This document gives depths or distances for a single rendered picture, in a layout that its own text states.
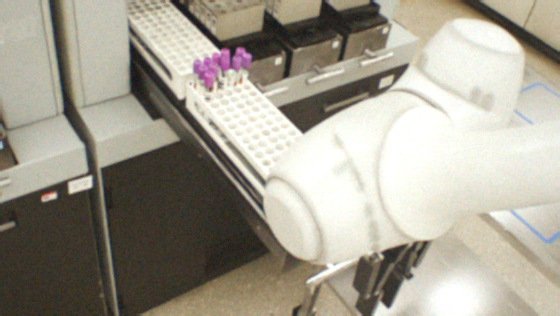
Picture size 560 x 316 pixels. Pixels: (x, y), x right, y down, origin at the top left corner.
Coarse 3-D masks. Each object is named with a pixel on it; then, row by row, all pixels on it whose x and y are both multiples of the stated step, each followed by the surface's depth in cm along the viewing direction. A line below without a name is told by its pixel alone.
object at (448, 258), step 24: (528, 72) 123; (528, 96) 116; (552, 96) 117; (528, 120) 110; (480, 216) 92; (504, 216) 90; (528, 216) 91; (552, 216) 91; (432, 240) 156; (456, 240) 158; (528, 240) 87; (552, 240) 87; (432, 264) 150; (456, 264) 151; (480, 264) 152; (552, 264) 84; (312, 288) 147; (336, 288) 141; (408, 288) 144; (432, 288) 145; (456, 288) 146; (480, 288) 147; (504, 288) 148; (312, 312) 156; (384, 312) 138; (408, 312) 139; (432, 312) 139; (456, 312) 140; (480, 312) 141; (504, 312) 142; (528, 312) 143
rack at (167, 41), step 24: (144, 0) 115; (168, 0) 116; (144, 24) 108; (168, 24) 109; (192, 24) 110; (144, 48) 112; (168, 48) 103; (192, 48) 104; (168, 72) 108; (192, 72) 99
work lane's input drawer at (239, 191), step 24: (144, 72) 107; (168, 96) 103; (168, 120) 104; (192, 120) 98; (192, 144) 98; (216, 144) 94; (216, 168) 93; (240, 192) 89; (264, 216) 86; (264, 240) 87; (288, 264) 86; (336, 264) 87
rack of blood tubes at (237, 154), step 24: (192, 96) 96; (216, 96) 96; (240, 96) 97; (216, 120) 91; (240, 120) 92; (264, 120) 92; (288, 120) 93; (240, 144) 87; (264, 144) 89; (288, 144) 90; (240, 168) 90; (264, 168) 84; (264, 192) 86
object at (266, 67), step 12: (216, 48) 115; (252, 48) 115; (264, 48) 116; (276, 48) 117; (252, 60) 114; (264, 60) 115; (276, 60) 117; (252, 72) 115; (264, 72) 117; (276, 72) 120; (252, 84) 118; (264, 84) 120; (264, 96) 115
